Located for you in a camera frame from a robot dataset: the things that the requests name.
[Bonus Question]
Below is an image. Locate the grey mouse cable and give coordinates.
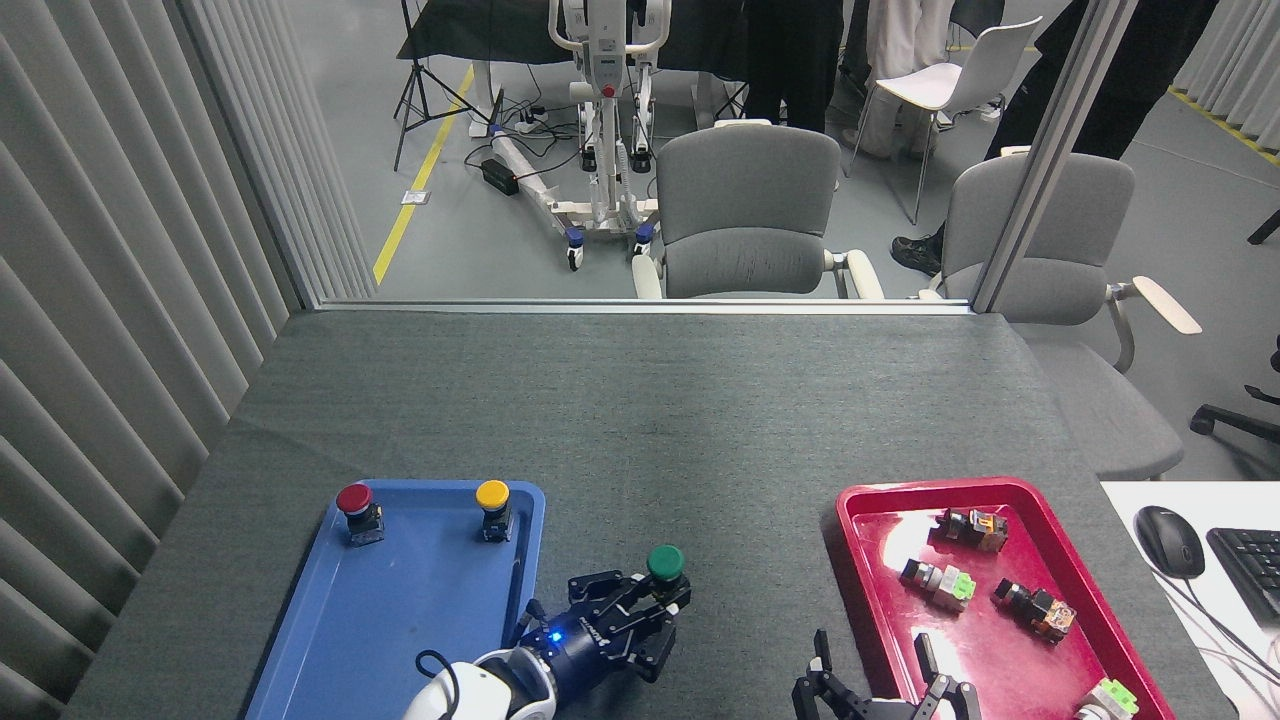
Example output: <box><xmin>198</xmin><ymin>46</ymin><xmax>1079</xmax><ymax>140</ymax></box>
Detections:
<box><xmin>1163</xmin><ymin>576</ymin><xmax>1280</xmax><ymax>691</ymax></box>

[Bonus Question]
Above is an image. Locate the black tripod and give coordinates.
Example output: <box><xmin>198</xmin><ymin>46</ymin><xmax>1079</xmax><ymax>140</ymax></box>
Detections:
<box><xmin>393</xmin><ymin>0</ymin><xmax>483</xmax><ymax>173</ymax></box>

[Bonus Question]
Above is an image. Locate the white stand on wheels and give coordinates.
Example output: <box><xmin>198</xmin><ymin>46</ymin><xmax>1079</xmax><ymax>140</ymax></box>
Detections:
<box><xmin>488</xmin><ymin>0</ymin><xmax>673</xmax><ymax>273</ymax></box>

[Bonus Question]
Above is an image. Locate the black chair base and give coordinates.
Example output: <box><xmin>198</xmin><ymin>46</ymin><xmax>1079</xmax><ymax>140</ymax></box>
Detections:
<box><xmin>1190</xmin><ymin>335</ymin><xmax>1280</xmax><ymax>446</ymax></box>

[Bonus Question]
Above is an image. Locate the grey office chair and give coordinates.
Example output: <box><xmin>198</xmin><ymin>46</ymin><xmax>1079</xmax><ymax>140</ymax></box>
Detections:
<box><xmin>632</xmin><ymin>120</ymin><xmax>886</xmax><ymax>301</ymax></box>
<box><xmin>918</xmin><ymin>147</ymin><xmax>1201</xmax><ymax>481</ymax></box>

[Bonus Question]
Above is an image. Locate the black table cloth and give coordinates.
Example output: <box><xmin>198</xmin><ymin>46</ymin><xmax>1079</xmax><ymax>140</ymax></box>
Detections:
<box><xmin>397</xmin><ymin>0</ymin><xmax>751</xmax><ymax>83</ymax></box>

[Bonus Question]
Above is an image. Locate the red push button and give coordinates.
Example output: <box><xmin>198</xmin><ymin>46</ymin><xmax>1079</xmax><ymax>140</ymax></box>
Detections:
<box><xmin>335</xmin><ymin>483</ymin><xmax>386</xmax><ymax>547</ymax></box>

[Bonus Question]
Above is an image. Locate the blue plastic tray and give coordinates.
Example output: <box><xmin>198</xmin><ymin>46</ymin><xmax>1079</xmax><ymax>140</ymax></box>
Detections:
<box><xmin>243</xmin><ymin>479</ymin><xmax>547</xmax><ymax>720</ymax></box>

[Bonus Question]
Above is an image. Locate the black computer mouse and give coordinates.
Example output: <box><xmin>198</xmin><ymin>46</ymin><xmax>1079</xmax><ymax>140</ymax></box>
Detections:
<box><xmin>1135</xmin><ymin>506</ymin><xmax>1206</xmax><ymax>580</ymax></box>

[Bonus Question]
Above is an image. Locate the white chair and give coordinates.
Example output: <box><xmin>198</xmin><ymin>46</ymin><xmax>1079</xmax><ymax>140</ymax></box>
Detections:
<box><xmin>848</xmin><ymin>15</ymin><xmax>1044</xmax><ymax>227</ymax></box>

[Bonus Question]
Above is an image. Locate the black orange switch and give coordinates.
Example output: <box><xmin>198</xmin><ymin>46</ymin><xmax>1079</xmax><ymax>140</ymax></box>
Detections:
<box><xmin>993</xmin><ymin>579</ymin><xmax>1078</xmax><ymax>643</ymax></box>
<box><xmin>936</xmin><ymin>508</ymin><xmax>1009</xmax><ymax>553</ymax></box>

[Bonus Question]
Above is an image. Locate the white green switch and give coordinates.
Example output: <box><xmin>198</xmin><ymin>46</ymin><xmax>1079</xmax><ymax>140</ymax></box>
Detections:
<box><xmin>899</xmin><ymin>559</ymin><xmax>977</xmax><ymax>613</ymax></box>
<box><xmin>1075</xmin><ymin>678</ymin><xmax>1139</xmax><ymax>720</ymax></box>

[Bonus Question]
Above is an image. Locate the red plastic tray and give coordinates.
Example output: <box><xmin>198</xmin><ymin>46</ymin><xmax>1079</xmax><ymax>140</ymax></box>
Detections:
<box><xmin>835</xmin><ymin>477</ymin><xmax>1176</xmax><ymax>720</ymax></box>

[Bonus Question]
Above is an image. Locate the yellow push button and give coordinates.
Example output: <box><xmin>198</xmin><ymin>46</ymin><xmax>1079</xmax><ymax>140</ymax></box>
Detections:
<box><xmin>474</xmin><ymin>480</ymin><xmax>515</xmax><ymax>543</ymax></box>

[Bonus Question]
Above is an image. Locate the grey slatted curtain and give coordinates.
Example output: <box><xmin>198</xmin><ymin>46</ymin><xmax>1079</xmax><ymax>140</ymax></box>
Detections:
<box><xmin>0</xmin><ymin>0</ymin><xmax>378</xmax><ymax>720</ymax></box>
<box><xmin>1172</xmin><ymin>0</ymin><xmax>1280</xmax><ymax>161</ymax></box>

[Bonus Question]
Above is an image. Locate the black keyboard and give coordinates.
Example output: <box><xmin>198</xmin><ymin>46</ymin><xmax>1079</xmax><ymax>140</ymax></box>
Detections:
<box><xmin>1207</xmin><ymin>527</ymin><xmax>1280</xmax><ymax>626</ymax></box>

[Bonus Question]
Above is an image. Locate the silver post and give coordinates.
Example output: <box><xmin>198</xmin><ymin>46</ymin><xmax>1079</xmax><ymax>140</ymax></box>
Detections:
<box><xmin>970</xmin><ymin>0</ymin><xmax>1141</xmax><ymax>313</ymax></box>

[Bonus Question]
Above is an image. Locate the silver rail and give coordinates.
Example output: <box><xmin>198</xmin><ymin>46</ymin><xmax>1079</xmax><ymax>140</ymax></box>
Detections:
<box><xmin>315</xmin><ymin>298</ymin><xmax>973</xmax><ymax>317</ymax></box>

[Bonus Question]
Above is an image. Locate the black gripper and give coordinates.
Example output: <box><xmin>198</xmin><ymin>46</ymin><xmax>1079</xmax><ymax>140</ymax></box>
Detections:
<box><xmin>545</xmin><ymin>569</ymin><xmax>693</xmax><ymax>693</ymax></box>
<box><xmin>793</xmin><ymin>630</ymin><xmax>983</xmax><ymax>720</ymax></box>

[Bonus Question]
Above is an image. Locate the green push button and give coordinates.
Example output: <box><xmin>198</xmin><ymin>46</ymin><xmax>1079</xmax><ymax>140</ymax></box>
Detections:
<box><xmin>645</xmin><ymin>544</ymin><xmax>689</xmax><ymax>599</ymax></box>

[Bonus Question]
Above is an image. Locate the person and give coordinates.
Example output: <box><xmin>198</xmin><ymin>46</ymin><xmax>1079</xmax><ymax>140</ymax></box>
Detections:
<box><xmin>890</xmin><ymin>0</ymin><xmax>1223</xmax><ymax>279</ymax></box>
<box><xmin>845</xmin><ymin>0</ymin><xmax>958</xmax><ymax>161</ymax></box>
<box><xmin>745</xmin><ymin>0</ymin><xmax>847</xmax><ymax>133</ymax></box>

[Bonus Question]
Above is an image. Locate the white desk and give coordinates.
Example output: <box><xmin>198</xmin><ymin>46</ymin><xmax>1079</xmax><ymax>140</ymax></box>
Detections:
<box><xmin>1100</xmin><ymin>482</ymin><xmax>1280</xmax><ymax>720</ymax></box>

